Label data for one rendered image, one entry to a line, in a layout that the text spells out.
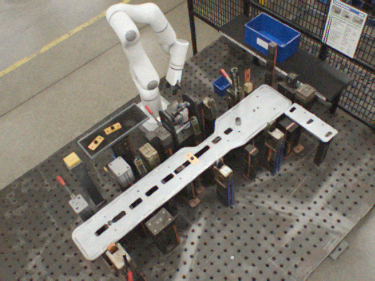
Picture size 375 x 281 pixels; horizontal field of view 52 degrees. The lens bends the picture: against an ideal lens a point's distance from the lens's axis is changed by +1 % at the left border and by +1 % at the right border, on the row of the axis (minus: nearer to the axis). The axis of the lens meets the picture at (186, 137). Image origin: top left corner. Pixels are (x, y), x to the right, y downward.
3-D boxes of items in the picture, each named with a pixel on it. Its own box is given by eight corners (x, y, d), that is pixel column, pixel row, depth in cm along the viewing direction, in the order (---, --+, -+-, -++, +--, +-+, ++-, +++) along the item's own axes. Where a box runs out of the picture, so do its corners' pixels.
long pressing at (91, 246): (92, 267, 176) (91, 267, 175) (67, 233, 187) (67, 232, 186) (294, 104, 220) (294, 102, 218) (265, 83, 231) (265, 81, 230)
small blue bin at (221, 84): (221, 98, 265) (221, 89, 258) (211, 91, 270) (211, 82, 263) (233, 90, 269) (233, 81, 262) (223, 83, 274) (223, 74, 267)
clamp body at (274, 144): (272, 177, 226) (278, 144, 198) (258, 165, 232) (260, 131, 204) (283, 168, 229) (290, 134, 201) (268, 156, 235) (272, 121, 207)
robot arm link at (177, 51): (166, 59, 227) (177, 65, 223) (170, 38, 220) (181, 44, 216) (176, 57, 233) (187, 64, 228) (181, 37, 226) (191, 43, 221)
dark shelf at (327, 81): (327, 103, 216) (329, 100, 214) (217, 32, 261) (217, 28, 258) (352, 82, 223) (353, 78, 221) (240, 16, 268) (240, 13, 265)
